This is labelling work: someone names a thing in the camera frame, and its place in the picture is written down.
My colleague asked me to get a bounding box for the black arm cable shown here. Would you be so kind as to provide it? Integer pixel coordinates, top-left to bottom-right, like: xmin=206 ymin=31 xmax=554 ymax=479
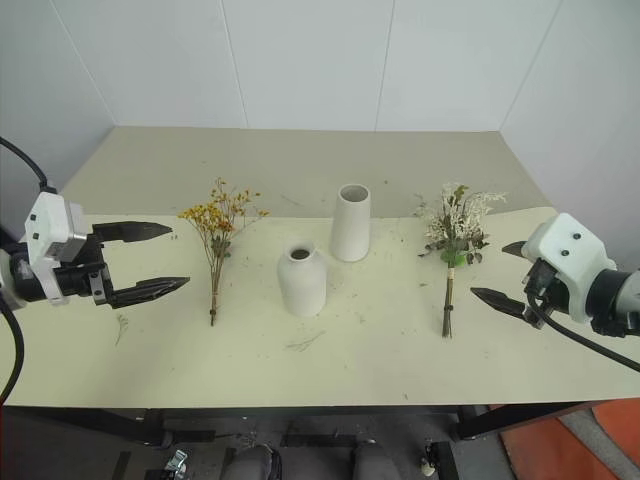
xmin=0 ymin=136 xmax=60 ymax=404
xmin=532 ymin=293 xmax=640 ymax=374

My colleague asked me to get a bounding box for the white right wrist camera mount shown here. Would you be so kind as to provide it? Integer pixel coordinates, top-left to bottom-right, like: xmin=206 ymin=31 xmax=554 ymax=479
xmin=521 ymin=212 xmax=619 ymax=322

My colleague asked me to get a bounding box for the caster wheel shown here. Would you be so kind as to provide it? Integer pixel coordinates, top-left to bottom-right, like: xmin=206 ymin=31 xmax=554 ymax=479
xmin=162 ymin=448 xmax=190 ymax=479
xmin=418 ymin=438 xmax=440 ymax=477

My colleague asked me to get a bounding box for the tall tapered white vase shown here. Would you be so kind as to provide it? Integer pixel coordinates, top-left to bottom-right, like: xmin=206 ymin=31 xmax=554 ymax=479
xmin=329 ymin=183 xmax=373 ymax=263

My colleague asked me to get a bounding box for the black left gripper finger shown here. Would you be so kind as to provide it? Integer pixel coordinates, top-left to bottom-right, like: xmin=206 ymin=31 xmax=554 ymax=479
xmin=107 ymin=275 xmax=192 ymax=309
xmin=91 ymin=220 xmax=174 ymax=246

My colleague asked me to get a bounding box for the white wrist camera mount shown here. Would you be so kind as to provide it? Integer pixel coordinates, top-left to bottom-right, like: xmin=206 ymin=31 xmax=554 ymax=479
xmin=521 ymin=212 xmax=619 ymax=322
xmin=23 ymin=190 xmax=85 ymax=307

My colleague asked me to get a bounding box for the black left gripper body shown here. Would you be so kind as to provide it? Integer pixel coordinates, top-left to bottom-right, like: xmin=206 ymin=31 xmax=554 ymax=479
xmin=52 ymin=233 xmax=115 ymax=307

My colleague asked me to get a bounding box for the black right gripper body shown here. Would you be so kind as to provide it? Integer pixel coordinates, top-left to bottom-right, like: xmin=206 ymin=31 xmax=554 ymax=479
xmin=521 ymin=256 xmax=572 ymax=330

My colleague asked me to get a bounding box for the white dried flower bunch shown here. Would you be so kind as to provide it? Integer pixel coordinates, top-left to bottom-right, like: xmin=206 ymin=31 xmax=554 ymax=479
xmin=411 ymin=181 xmax=510 ymax=342

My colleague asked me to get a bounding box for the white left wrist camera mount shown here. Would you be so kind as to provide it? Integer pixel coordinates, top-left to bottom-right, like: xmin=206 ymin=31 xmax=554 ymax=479
xmin=23 ymin=190 xmax=85 ymax=307

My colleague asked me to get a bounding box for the black metal table frame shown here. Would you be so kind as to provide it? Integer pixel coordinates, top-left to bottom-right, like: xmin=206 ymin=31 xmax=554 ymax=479
xmin=0 ymin=397 xmax=640 ymax=451

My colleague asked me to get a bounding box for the yellow dried flower bunch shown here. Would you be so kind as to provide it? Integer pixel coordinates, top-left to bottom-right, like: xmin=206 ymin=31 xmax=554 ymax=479
xmin=176 ymin=175 xmax=272 ymax=328

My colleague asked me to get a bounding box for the orange floor mat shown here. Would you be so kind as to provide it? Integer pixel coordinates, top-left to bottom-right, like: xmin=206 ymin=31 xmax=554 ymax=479
xmin=498 ymin=398 xmax=640 ymax=480

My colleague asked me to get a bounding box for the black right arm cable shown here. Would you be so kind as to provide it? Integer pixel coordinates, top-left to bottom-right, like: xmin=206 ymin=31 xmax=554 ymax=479
xmin=532 ymin=293 xmax=640 ymax=374

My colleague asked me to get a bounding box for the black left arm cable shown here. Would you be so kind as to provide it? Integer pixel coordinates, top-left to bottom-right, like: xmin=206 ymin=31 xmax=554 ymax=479
xmin=0 ymin=136 xmax=60 ymax=404

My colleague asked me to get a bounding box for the round-shouldered white vase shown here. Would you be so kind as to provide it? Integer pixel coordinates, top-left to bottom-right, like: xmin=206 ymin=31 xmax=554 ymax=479
xmin=276 ymin=242 xmax=328 ymax=318

